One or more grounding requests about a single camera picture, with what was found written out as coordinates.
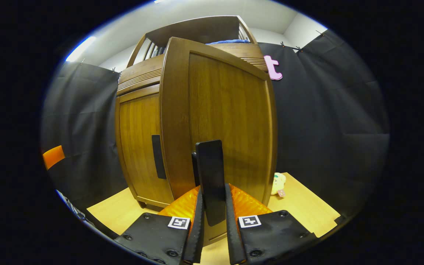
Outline black backdrop cloth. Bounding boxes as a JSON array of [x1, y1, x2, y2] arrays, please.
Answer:
[[41, 29, 390, 236]]

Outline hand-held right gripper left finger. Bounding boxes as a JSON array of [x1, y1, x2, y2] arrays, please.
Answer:
[[114, 186, 205, 265]]

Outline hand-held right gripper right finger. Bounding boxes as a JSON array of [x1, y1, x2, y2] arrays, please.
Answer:
[[225, 183, 319, 265]]

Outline small plush toy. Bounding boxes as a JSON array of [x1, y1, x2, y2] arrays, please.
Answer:
[[271, 172, 287, 197]]

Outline wooden cabinet drawer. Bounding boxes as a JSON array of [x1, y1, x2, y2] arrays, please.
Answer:
[[117, 43, 269, 97]]

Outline black door handle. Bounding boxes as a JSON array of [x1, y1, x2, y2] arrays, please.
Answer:
[[151, 135, 167, 180], [192, 140, 227, 227]]

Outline wooden double-door shoe cabinet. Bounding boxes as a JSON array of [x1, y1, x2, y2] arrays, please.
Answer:
[[114, 15, 278, 246]]

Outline wooden cabinet door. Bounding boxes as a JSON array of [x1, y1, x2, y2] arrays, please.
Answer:
[[159, 37, 278, 246], [116, 84, 176, 209]]

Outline folded blue towel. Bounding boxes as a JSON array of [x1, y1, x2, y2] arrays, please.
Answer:
[[205, 39, 251, 45]]

